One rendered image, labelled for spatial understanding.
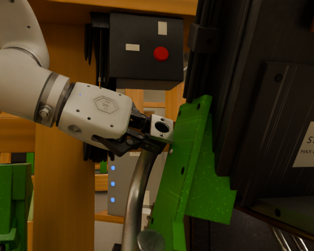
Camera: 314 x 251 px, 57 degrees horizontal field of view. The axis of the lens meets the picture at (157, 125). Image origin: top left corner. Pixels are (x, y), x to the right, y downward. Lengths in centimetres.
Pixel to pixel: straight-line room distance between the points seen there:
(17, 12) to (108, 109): 20
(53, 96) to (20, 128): 40
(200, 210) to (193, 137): 10
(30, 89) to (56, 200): 36
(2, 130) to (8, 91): 40
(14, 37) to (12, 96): 12
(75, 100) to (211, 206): 25
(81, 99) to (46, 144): 30
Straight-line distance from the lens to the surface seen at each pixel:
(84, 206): 75
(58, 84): 45
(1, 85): 46
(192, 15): 71
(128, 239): 49
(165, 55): 67
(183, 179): 38
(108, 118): 44
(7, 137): 85
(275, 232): 45
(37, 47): 54
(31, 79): 46
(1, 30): 55
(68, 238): 76
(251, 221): 62
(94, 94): 48
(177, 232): 37
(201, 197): 40
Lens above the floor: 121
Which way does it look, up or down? 4 degrees up
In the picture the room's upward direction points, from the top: straight up
